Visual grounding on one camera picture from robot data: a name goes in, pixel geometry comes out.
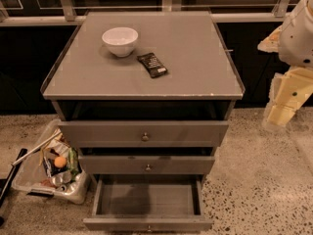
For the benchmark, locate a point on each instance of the white ceramic bowl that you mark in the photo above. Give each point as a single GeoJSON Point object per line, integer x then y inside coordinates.
{"type": "Point", "coordinates": [120, 41]}

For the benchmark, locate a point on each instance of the orange ball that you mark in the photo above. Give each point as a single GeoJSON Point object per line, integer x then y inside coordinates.
{"type": "Point", "coordinates": [60, 162]}

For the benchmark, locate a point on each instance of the metal railing frame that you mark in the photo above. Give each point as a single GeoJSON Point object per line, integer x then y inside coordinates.
{"type": "Point", "coordinates": [63, 12]}

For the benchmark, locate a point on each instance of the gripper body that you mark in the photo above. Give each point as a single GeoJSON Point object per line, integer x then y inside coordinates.
{"type": "Point", "coordinates": [297, 39]}

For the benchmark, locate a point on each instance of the black snack bar packet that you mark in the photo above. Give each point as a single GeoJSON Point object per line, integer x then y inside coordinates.
{"type": "Point", "coordinates": [153, 65]}

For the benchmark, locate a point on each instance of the grey top drawer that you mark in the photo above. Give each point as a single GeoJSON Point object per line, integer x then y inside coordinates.
{"type": "Point", "coordinates": [143, 133]}

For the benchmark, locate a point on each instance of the green snack packet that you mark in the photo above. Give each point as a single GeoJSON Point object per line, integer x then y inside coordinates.
{"type": "Point", "coordinates": [72, 162]}

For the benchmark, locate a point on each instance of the grey drawer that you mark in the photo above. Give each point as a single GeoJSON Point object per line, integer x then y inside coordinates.
{"type": "Point", "coordinates": [146, 160]}
{"type": "Point", "coordinates": [148, 203]}
{"type": "Point", "coordinates": [143, 133]}

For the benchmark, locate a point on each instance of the grey middle drawer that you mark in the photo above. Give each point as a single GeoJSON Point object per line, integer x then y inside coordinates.
{"type": "Point", "coordinates": [146, 160]}

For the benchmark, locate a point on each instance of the grey drawer cabinet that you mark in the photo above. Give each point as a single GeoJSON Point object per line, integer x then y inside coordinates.
{"type": "Point", "coordinates": [91, 83]}

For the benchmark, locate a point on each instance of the black flat bar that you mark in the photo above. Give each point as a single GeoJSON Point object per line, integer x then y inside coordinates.
{"type": "Point", "coordinates": [6, 183]}

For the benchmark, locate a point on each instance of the grey bottom drawer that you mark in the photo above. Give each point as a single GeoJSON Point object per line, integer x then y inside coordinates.
{"type": "Point", "coordinates": [148, 203]}

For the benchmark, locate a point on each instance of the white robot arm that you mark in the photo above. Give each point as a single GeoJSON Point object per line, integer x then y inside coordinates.
{"type": "Point", "coordinates": [300, 18]}

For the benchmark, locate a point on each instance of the white stick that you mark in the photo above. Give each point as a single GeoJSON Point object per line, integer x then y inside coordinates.
{"type": "Point", "coordinates": [37, 148]}

